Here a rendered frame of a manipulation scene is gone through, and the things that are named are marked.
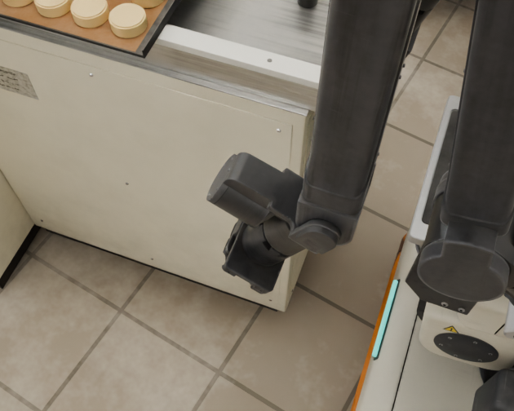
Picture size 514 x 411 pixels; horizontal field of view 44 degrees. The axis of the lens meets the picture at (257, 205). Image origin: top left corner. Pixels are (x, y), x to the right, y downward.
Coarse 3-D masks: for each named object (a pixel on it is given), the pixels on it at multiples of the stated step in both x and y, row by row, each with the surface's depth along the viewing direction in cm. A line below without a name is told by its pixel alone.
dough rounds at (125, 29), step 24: (0, 0) 89; (24, 0) 87; (48, 0) 86; (72, 0) 88; (96, 0) 86; (120, 0) 89; (144, 0) 86; (48, 24) 86; (72, 24) 86; (96, 24) 86; (120, 24) 84; (144, 24) 85
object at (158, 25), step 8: (168, 0) 89; (176, 0) 87; (168, 8) 86; (0, 16) 87; (8, 16) 87; (160, 16) 87; (168, 16) 86; (32, 24) 86; (160, 24) 85; (56, 32) 85; (64, 32) 86; (152, 32) 86; (160, 32) 85; (88, 40) 84; (144, 40) 85; (152, 40) 84; (112, 48) 84; (120, 48) 84; (144, 48) 82; (144, 56) 83
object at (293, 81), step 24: (24, 24) 94; (168, 24) 87; (96, 48) 92; (168, 48) 86; (192, 48) 84; (216, 48) 84; (240, 48) 84; (192, 72) 89; (216, 72) 87; (240, 72) 85; (264, 72) 83; (288, 72) 82; (312, 72) 82; (264, 96) 88; (288, 96) 86; (312, 96) 84
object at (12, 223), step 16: (0, 176) 142; (0, 192) 144; (0, 208) 146; (16, 208) 153; (0, 224) 148; (16, 224) 155; (32, 224) 162; (0, 240) 150; (16, 240) 157; (32, 240) 170; (0, 256) 153; (16, 256) 165; (0, 272) 155
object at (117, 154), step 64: (192, 0) 98; (256, 0) 98; (320, 0) 98; (0, 64) 103; (64, 64) 97; (128, 64) 91; (320, 64) 91; (0, 128) 123; (64, 128) 114; (128, 128) 106; (192, 128) 99; (256, 128) 93; (64, 192) 138; (128, 192) 126; (192, 192) 117; (128, 256) 158; (192, 256) 142
